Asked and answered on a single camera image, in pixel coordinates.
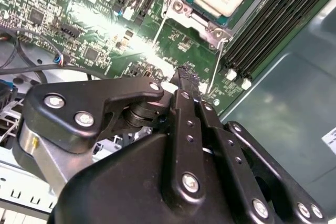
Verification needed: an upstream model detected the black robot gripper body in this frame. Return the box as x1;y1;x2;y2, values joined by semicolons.
51;132;249;224

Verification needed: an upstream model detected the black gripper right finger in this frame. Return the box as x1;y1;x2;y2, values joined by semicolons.
186;70;328;224

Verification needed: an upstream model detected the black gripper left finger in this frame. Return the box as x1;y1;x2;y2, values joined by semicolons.
12;66;207;205

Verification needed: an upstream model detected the metal socket cover frame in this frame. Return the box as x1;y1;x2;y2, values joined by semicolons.
149;11;233;98

